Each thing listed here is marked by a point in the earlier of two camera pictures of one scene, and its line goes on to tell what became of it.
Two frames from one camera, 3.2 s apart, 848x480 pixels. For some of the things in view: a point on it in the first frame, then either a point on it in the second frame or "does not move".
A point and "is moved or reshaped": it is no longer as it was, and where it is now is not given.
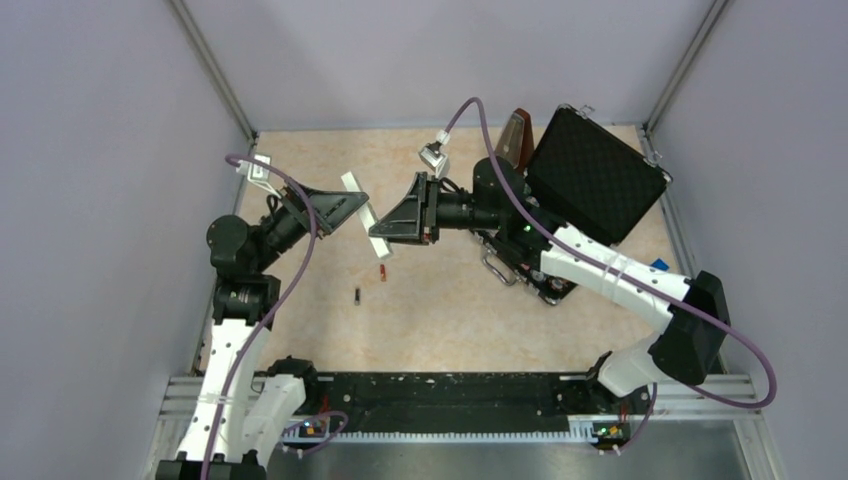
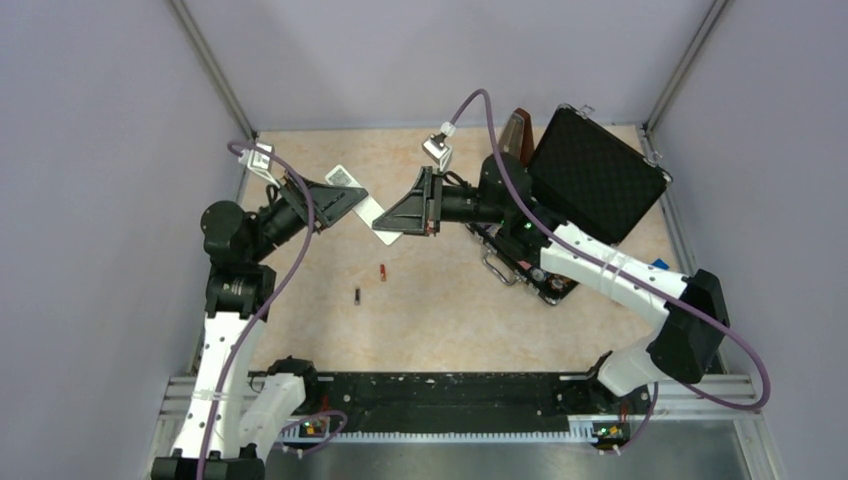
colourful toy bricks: (660, 264) does not move
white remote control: (366, 217) is moved or reshaped
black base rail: (465, 407) does not move
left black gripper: (333, 207) does not move
